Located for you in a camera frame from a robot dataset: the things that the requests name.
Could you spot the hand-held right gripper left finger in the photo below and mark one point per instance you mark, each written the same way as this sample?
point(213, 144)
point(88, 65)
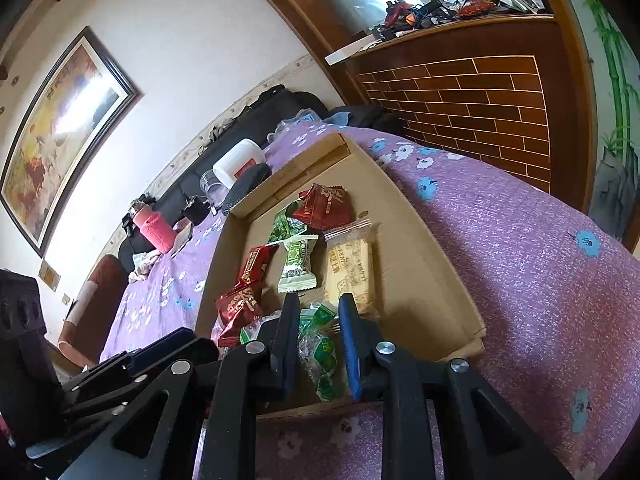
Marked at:
point(291, 355)

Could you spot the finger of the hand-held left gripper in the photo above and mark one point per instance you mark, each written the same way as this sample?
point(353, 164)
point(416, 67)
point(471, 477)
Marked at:
point(160, 347)
point(100, 400)

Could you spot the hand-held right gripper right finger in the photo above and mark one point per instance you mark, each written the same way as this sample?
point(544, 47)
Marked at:
point(352, 360)

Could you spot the clear green snack packet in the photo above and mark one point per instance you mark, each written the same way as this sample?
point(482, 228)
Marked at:
point(322, 360)
point(320, 317)

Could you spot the dark red snack packet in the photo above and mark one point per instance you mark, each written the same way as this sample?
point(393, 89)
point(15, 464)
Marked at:
point(322, 205)
point(239, 310)

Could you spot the tan biscuit packet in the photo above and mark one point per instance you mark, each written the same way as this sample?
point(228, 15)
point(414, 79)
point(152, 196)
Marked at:
point(350, 270)

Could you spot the green white snack packet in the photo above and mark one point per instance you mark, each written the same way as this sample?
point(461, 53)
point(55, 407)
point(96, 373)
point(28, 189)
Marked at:
point(297, 265)

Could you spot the red snack packet yellow label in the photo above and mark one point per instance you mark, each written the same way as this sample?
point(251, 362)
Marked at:
point(256, 265)

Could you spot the cardboard box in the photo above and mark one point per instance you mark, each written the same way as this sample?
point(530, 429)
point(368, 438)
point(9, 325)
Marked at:
point(410, 280)

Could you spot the green leaf-print snack packet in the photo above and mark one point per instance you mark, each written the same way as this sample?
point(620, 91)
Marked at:
point(282, 227)

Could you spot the brown chair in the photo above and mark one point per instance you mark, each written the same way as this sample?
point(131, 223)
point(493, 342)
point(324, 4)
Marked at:
point(95, 300)

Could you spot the crumpled tissue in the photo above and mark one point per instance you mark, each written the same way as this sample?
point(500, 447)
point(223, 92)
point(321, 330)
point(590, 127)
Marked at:
point(142, 267)

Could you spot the pink sleeved bottle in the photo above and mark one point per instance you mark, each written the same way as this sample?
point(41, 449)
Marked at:
point(155, 232)

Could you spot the small black cup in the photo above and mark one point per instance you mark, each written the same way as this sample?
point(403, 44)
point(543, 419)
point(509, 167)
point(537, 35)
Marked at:
point(196, 212)

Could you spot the clear glass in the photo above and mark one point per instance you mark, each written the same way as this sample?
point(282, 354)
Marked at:
point(212, 187)

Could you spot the black woven glasses case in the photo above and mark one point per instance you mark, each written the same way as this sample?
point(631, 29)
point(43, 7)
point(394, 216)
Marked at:
point(247, 185)

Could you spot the purple floral tablecloth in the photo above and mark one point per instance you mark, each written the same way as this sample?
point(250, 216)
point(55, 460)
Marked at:
point(500, 260)

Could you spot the white plastic jar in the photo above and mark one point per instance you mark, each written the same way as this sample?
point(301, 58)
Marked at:
point(237, 160)

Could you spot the blue printed plastic bag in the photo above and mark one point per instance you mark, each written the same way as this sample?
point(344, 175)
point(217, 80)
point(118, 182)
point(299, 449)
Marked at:
point(302, 119)

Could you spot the framed painting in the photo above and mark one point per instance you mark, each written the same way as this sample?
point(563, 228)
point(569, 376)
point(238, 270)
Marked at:
point(65, 125)

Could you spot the black sofa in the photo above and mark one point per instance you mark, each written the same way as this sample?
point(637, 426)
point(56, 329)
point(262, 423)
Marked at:
point(260, 115)

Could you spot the dark jacket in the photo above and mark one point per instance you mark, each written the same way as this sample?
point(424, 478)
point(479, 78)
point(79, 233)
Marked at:
point(365, 117)

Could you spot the wooden brick-pattern counter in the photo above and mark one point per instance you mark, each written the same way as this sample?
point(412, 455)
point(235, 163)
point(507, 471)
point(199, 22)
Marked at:
point(475, 110)

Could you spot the white flat board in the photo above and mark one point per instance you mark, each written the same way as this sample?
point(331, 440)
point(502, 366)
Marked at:
point(350, 51)

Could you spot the pile of assorted clutter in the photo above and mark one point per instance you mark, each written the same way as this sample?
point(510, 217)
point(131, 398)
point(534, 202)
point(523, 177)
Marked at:
point(425, 10)

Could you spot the small wall frame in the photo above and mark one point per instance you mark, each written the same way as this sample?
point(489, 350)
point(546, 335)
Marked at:
point(50, 276)

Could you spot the bamboo wall mural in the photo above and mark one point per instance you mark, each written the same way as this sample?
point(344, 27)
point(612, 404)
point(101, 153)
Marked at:
point(617, 90)

